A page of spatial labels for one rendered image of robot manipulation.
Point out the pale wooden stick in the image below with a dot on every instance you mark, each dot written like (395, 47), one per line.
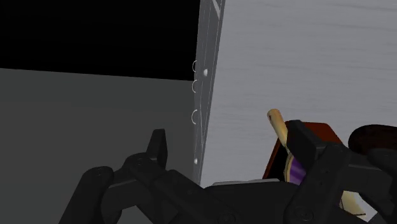
(277, 124)

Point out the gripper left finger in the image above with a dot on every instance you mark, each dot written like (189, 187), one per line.
(145, 183)

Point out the dark brown round object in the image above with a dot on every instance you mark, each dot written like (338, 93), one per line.
(372, 135)

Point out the red-brown box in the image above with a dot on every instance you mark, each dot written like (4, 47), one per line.
(273, 164)

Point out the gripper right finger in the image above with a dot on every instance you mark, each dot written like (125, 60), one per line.
(328, 173)

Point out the grey chest of drawers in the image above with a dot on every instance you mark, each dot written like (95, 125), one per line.
(279, 62)

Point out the purple striped cream-rimmed disc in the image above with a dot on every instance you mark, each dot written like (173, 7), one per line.
(296, 170)

